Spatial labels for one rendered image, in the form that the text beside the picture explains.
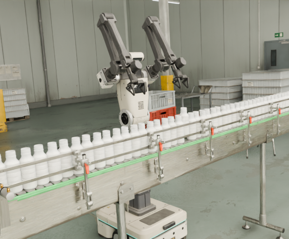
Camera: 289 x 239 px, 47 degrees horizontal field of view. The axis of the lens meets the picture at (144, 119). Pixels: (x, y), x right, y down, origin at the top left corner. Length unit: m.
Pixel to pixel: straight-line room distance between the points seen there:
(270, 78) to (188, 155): 6.40
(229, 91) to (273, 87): 1.26
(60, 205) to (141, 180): 0.46
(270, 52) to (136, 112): 10.31
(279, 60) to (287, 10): 1.64
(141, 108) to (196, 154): 0.77
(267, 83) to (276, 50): 4.34
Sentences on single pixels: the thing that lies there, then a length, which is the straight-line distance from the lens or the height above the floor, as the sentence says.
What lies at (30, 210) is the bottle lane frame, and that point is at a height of 0.93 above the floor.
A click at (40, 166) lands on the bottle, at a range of 1.43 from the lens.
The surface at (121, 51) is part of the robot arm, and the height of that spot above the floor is 1.57.
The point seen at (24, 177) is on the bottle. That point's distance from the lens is 1.41.
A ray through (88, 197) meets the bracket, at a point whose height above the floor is 0.92.
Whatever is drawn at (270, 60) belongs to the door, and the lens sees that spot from 12.62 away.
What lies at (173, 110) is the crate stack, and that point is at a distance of 4.61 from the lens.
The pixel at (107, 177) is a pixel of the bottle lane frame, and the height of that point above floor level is 0.96.
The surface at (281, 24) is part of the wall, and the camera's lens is 12.55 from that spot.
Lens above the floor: 1.46
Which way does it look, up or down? 9 degrees down
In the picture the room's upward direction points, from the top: 3 degrees counter-clockwise
